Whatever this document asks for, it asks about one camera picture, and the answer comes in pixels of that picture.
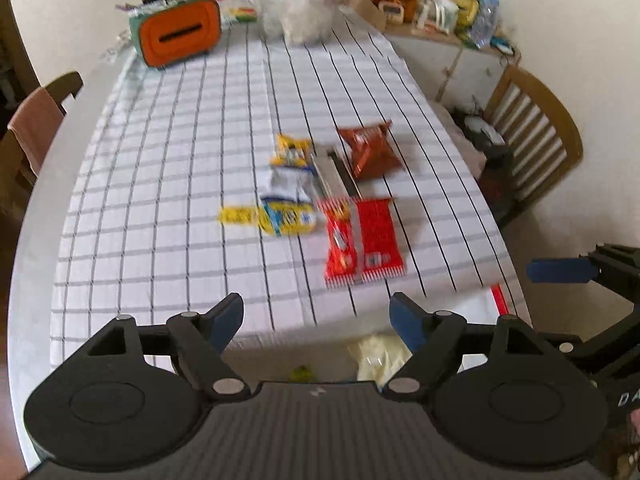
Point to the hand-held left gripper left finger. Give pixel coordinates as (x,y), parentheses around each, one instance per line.
(225,317)

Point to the orange teal tissue box organizer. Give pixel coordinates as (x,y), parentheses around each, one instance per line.
(177,32)

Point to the white black checkered tablecloth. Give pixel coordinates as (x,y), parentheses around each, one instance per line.
(175,160)

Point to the silver black snack packet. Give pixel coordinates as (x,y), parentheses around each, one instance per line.
(335,172)

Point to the pale yellow packet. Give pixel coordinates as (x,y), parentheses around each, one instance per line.
(380,360)

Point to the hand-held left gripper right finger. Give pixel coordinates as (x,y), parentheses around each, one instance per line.
(407,320)

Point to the white cabinet with wooden top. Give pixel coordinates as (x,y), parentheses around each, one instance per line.
(450,65)

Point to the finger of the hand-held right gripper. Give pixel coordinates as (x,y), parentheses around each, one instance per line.
(560,271)
(600,340)

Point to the yellow tissue box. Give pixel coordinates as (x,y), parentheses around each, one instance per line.
(462,7)

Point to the clear plastic water bottle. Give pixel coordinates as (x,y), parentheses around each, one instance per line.
(486,17)

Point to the pink cloth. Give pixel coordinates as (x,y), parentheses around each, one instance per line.
(35,125)

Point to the small yellow cartoon packet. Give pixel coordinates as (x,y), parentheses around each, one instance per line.
(290,152)

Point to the light wooden slatted chair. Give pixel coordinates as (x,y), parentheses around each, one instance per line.
(540,125)

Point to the dark brown wooden chair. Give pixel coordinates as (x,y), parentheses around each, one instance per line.
(15,170)

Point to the white red-edged cardboard box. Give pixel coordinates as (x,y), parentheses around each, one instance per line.
(280,355)

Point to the clear plastic bag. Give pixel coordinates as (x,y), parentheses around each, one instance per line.
(300,5)

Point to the long yellow candy strip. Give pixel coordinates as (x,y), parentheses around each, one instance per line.
(240,216)

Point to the small green jelly cup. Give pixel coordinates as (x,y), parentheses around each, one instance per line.
(302,374)

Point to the white kitchen timer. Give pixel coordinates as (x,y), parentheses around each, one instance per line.
(391,12)

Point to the yellow blue cartoon packet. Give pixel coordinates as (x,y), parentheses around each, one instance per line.
(290,219)

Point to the green yellow paper pack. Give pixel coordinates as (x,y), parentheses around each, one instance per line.
(240,10)

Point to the white blue snack packet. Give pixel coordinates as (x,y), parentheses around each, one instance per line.
(287,185)

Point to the brown chip bag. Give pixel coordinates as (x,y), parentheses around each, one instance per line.
(370,152)

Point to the black bag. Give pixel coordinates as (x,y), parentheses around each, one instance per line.
(487,150)

